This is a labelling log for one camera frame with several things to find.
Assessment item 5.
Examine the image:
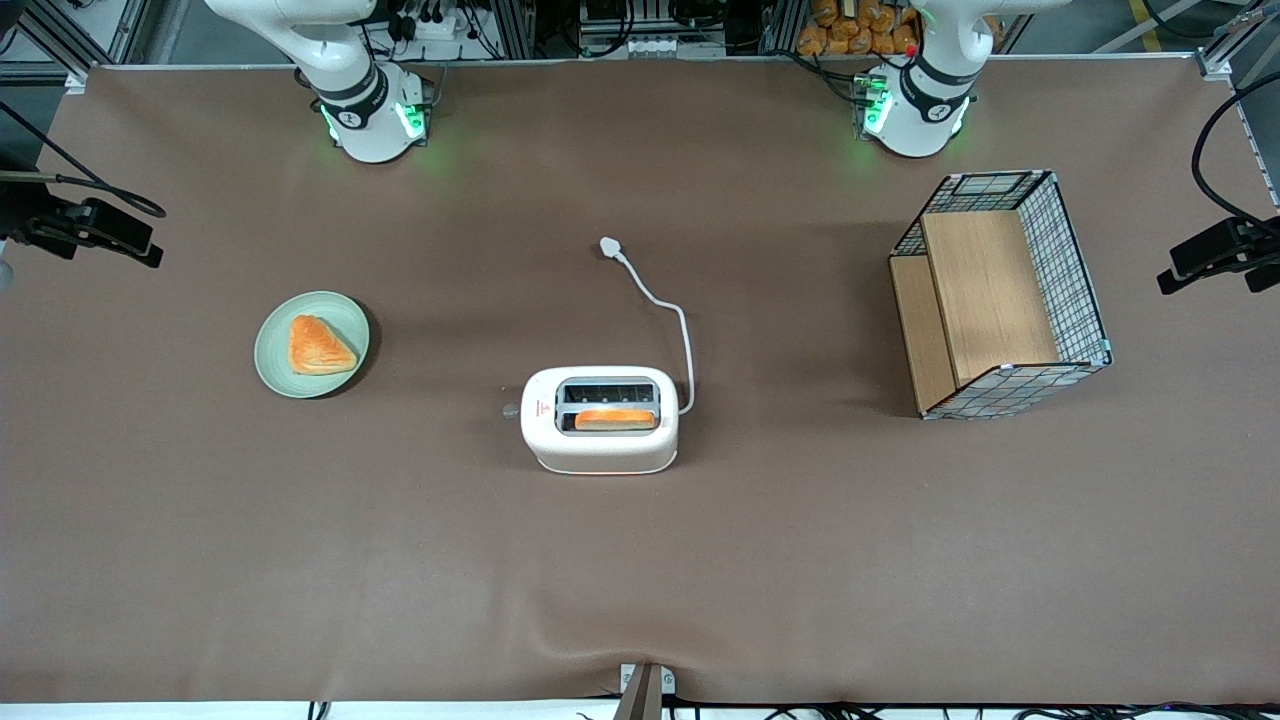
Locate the triangular golden pastry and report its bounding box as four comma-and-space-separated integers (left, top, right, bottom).
288, 315, 359, 377

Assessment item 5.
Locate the pile of orange breads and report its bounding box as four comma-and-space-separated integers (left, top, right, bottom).
797, 0, 921, 57

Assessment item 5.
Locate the wire basket with wooden shelf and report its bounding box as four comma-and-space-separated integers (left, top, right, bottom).
889, 170, 1114, 421

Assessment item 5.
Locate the toast slice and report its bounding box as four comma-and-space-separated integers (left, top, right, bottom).
574, 407, 659, 432

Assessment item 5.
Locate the white power strip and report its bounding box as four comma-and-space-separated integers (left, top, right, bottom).
385, 0, 473, 43

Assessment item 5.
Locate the pale green plate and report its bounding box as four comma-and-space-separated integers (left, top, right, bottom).
254, 291, 371, 399

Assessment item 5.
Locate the white two-slot toaster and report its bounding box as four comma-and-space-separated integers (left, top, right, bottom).
502, 366, 681, 476

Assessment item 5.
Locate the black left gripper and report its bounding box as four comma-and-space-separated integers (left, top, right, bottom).
1158, 215, 1280, 295

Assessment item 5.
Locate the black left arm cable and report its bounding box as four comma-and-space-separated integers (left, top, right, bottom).
1190, 72, 1280, 229

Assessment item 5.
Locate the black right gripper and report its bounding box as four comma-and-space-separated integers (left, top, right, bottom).
0, 183, 165, 269

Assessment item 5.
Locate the metal table edge bracket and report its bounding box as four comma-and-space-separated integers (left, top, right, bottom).
618, 662, 677, 720

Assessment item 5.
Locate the aluminium frame profile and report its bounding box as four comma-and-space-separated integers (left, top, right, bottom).
1195, 0, 1280, 81
0, 0, 151, 96

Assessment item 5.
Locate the white toaster power cord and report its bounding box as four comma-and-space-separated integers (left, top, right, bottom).
599, 236, 697, 417

